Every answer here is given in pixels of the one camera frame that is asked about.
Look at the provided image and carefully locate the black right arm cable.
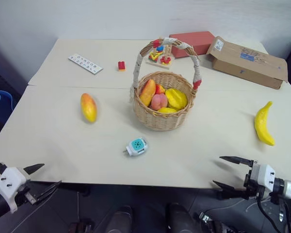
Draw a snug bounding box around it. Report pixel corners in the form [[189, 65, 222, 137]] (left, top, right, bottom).
[[256, 193, 291, 233]]

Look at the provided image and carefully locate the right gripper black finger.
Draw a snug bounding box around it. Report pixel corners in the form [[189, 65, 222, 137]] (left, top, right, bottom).
[[212, 180, 248, 200], [219, 156, 254, 168]]

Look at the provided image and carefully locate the yellow banana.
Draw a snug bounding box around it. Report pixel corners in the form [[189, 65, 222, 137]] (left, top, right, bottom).
[[254, 100, 276, 147]]

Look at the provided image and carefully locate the pink peach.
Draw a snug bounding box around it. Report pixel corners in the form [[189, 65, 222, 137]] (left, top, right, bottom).
[[149, 94, 169, 111]]

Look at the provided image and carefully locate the small red yellow apple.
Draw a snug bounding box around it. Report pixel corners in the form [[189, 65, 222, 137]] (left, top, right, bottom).
[[155, 83, 166, 96]]

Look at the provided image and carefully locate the wicker basket with handle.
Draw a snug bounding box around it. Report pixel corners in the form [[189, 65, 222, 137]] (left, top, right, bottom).
[[129, 36, 203, 132]]

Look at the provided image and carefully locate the red flat box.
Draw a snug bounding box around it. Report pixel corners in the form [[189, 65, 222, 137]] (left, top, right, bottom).
[[169, 31, 215, 59]]

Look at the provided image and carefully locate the yellow starfruit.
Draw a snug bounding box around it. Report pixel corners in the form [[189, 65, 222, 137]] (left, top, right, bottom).
[[164, 88, 188, 110]]

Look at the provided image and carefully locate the red yellow mango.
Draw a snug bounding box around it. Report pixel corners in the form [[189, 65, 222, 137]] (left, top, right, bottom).
[[80, 93, 98, 123], [139, 79, 157, 107]]

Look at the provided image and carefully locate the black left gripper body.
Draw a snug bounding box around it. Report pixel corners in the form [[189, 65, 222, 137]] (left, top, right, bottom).
[[14, 180, 37, 206]]

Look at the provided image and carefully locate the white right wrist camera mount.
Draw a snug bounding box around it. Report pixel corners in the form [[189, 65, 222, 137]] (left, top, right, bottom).
[[250, 164, 277, 198]]

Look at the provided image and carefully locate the wooden shape stacking toy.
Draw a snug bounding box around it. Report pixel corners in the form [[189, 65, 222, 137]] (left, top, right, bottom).
[[145, 36, 173, 70]]

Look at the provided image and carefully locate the white printed card strip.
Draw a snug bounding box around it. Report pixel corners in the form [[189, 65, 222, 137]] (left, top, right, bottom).
[[67, 53, 104, 75]]

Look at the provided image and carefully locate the white teal plug-in device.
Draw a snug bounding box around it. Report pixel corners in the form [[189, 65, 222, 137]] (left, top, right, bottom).
[[122, 136, 149, 157]]

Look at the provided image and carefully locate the brown cardboard box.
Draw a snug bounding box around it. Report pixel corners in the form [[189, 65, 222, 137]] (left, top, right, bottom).
[[206, 35, 289, 90]]

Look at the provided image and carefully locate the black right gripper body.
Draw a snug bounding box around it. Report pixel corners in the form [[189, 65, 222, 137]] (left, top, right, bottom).
[[243, 160, 265, 200]]

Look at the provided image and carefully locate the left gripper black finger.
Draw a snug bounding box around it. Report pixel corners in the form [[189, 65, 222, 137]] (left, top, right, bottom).
[[23, 163, 45, 175], [34, 180, 63, 203]]

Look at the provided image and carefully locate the blue round bucket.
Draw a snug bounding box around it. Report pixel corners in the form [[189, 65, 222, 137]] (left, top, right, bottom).
[[0, 90, 14, 122]]

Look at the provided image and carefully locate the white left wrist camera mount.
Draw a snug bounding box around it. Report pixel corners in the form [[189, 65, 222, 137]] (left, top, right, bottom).
[[0, 166, 31, 214]]

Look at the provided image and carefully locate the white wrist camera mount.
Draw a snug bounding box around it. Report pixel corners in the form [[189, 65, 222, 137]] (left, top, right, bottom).
[[0, 166, 31, 214], [250, 164, 277, 198]]

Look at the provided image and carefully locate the dark rounded shape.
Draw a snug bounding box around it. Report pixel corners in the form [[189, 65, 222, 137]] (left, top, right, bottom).
[[105, 204, 134, 233]]

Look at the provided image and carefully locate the yellow lemon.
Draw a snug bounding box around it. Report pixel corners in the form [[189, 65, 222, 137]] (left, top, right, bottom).
[[157, 107, 178, 115]]

